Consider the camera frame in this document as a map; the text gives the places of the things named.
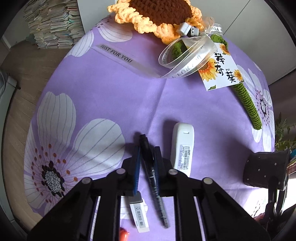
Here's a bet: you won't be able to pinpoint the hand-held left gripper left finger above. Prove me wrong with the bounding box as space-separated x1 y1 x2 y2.
28 145 142 241

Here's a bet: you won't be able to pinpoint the white eraser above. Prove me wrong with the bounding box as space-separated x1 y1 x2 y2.
120 192 150 233

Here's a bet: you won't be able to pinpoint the sunflower gift tag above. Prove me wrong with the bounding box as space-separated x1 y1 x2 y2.
198 43 245 92

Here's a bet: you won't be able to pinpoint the crochet sunflower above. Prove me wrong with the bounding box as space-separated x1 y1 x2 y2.
107 0 263 130

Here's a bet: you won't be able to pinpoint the black pen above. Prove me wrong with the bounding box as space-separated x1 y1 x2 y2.
139 134 171 229

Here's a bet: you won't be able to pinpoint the white cube beads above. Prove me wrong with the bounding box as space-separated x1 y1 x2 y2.
177 22 201 37

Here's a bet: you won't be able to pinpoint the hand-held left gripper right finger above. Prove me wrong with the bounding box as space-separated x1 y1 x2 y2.
154 146 271 241

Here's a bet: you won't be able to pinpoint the small orange object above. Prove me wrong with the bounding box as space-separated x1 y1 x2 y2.
119 228 130 241

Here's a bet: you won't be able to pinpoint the stack of books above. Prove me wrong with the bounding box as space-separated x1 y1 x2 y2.
23 0 85 49

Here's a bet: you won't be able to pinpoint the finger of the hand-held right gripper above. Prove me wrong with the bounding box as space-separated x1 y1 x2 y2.
266 176 289 217

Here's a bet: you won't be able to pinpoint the green potted plant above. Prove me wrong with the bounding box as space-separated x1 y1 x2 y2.
274 113 296 151

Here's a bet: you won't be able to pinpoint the grey clay pen holder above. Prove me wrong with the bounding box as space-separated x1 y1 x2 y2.
243 149 292 191

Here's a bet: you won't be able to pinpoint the grey sofa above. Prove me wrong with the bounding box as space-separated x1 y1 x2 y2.
0 70 18 110

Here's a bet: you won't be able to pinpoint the clear printed ribbon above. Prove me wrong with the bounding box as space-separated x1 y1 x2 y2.
91 17 224 80

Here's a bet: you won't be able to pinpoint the purple floral tablecloth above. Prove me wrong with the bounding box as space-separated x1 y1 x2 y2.
23 14 275 241

